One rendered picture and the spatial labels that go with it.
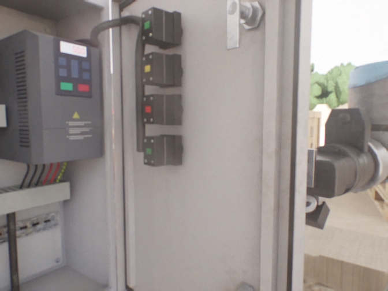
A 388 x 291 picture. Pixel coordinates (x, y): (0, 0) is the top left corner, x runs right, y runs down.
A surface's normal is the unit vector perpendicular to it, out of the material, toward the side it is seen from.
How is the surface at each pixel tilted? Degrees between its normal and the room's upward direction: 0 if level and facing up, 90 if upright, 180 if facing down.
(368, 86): 90
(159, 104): 90
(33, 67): 90
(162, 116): 90
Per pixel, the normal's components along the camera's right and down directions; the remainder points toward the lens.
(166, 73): 0.66, 0.07
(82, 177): -0.59, 0.07
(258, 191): -0.75, 0.06
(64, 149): 0.81, 0.05
